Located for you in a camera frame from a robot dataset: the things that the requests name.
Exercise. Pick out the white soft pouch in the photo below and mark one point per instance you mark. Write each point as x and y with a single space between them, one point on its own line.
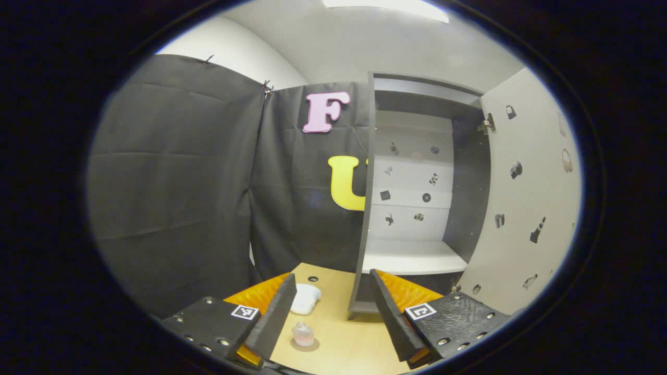
306 299

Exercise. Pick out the metal cabinet hinge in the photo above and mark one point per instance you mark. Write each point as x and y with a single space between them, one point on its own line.
456 287
488 125

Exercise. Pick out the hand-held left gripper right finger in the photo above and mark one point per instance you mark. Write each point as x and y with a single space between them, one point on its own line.
391 323

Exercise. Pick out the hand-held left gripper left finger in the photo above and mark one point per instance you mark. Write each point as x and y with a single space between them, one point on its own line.
276 317

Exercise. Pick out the grey cabinet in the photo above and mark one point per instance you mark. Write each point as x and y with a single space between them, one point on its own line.
469 198

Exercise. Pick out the black backdrop cloth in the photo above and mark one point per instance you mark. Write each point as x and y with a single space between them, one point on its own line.
177 182

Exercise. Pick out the clear bottle with pink label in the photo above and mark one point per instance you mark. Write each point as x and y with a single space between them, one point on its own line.
303 336

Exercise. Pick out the black cloth clip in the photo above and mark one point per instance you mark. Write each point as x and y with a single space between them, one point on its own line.
208 59
267 89

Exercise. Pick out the brown round coaster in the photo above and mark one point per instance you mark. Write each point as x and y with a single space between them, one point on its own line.
315 346

